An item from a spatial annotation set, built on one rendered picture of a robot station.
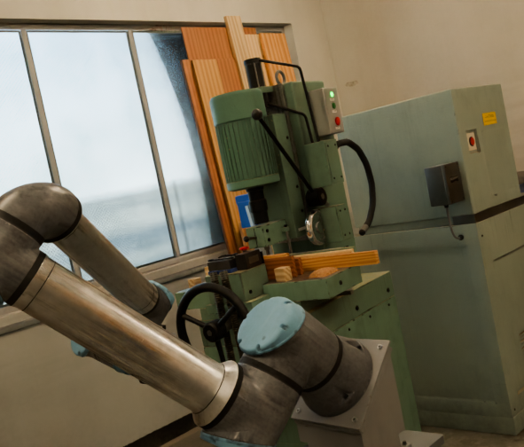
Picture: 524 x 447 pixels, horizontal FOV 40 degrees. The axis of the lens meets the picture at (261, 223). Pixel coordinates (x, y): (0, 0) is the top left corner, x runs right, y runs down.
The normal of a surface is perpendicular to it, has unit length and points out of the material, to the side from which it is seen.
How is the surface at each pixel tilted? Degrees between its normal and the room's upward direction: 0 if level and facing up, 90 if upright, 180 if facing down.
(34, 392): 90
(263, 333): 40
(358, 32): 90
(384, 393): 90
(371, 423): 90
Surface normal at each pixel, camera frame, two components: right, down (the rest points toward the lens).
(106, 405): 0.71, -0.10
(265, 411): 0.40, -0.16
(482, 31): -0.67, 0.18
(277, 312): -0.61, -0.63
